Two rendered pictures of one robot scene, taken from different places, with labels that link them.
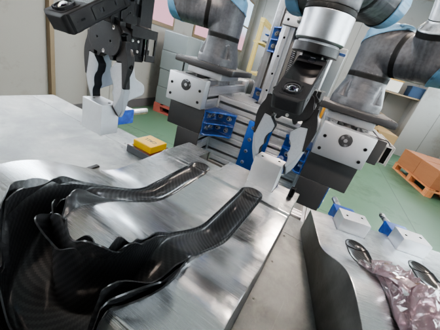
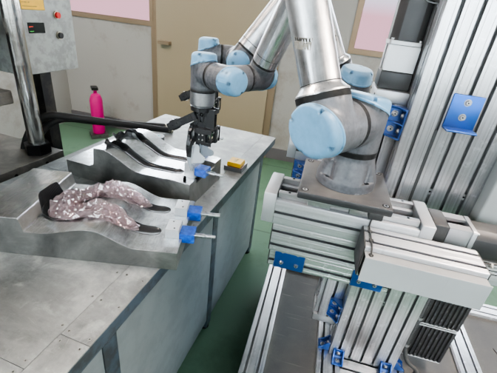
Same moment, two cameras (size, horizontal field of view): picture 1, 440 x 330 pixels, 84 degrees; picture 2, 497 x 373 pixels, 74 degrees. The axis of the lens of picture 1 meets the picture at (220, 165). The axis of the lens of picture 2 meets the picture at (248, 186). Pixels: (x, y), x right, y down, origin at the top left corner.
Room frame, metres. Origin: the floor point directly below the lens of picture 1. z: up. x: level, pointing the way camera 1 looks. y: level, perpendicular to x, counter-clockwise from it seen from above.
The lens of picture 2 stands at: (0.49, -1.12, 1.40)
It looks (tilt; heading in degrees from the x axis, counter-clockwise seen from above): 28 degrees down; 84
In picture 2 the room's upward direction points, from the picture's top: 7 degrees clockwise
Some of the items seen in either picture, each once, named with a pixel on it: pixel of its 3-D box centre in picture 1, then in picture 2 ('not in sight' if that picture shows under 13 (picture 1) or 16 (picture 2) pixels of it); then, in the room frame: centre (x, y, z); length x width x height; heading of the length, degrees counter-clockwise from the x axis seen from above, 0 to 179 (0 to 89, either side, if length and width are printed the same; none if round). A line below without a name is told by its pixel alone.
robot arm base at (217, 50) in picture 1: (220, 50); not in sight; (0.98, 0.12, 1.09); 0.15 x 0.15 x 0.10
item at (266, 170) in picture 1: (273, 165); (205, 171); (0.46, -0.10, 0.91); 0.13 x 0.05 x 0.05; 158
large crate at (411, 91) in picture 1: (421, 94); not in sight; (5.98, -3.79, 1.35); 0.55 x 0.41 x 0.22; 73
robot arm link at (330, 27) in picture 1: (320, 31); (203, 98); (0.44, -0.09, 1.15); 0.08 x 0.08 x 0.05
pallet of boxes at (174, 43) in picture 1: (199, 80); not in sight; (4.08, 0.70, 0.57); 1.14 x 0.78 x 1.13; 163
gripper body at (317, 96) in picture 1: (302, 85); (203, 125); (0.44, -0.10, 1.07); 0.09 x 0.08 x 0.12; 158
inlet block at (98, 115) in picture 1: (122, 112); not in sight; (0.45, 0.21, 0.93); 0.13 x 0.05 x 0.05; 158
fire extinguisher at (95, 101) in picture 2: not in sight; (96, 112); (-0.83, 2.50, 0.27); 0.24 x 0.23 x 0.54; 73
